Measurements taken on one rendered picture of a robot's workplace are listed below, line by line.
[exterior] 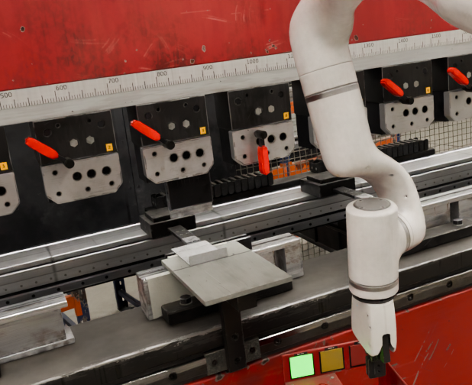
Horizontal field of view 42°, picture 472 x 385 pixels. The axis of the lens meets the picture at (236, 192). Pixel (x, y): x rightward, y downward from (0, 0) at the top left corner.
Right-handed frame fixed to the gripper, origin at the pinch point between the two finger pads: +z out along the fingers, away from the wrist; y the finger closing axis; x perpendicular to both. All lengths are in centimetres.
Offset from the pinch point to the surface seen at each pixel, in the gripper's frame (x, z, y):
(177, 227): -30, -11, -54
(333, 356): -4.7, 3.5, -10.1
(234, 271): -21.2, -13.9, -19.4
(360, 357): 0.9, 5.1, -9.9
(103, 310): -71, 105, -233
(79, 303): -75, 70, -179
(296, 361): -12.2, 3.1, -10.1
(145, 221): -37, -13, -58
